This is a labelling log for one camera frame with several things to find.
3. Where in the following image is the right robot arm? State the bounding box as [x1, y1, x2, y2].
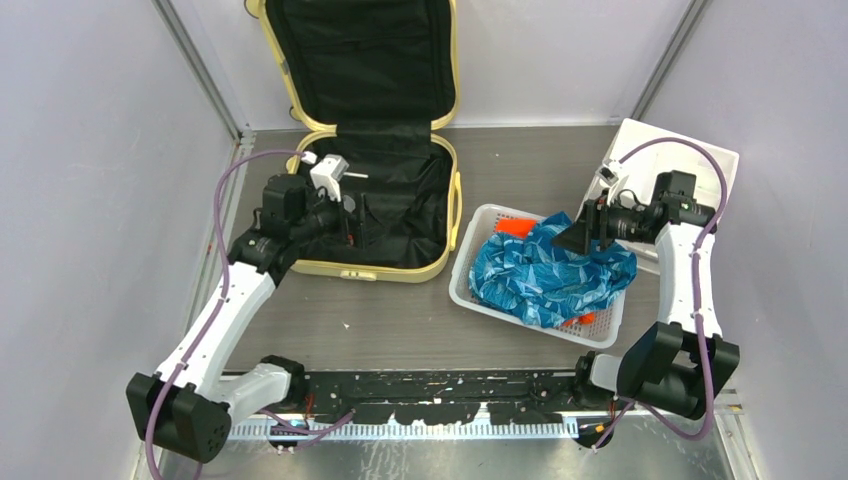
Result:
[551, 170, 740, 420]

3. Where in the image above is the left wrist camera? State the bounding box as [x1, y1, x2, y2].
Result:
[301, 151, 349, 202]

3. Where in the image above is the orange garment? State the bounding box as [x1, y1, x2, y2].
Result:
[494, 217, 538, 239]

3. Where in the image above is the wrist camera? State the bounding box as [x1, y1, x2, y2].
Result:
[596, 159, 629, 206]
[301, 151, 349, 202]

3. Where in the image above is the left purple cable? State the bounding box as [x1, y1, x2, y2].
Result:
[144, 148, 358, 480]

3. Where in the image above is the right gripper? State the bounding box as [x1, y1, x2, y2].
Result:
[551, 188, 651, 256]

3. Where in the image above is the white perforated plastic basket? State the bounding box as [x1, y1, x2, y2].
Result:
[449, 204, 625, 349]

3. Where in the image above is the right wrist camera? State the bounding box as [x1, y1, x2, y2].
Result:
[596, 159, 629, 206]

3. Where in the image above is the yellow hard-shell suitcase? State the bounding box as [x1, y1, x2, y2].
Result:
[246, 1, 462, 283]

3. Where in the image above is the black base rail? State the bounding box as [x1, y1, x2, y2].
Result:
[267, 369, 624, 426]

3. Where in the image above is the white divided organizer tray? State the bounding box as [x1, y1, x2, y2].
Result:
[583, 118, 739, 275]

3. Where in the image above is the slotted metal cable duct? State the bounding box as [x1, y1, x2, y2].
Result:
[228, 417, 579, 441]

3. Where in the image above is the blue patterned garment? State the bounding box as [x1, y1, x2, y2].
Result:
[472, 212, 638, 328]

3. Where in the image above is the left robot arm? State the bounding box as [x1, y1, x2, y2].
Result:
[126, 174, 364, 469]

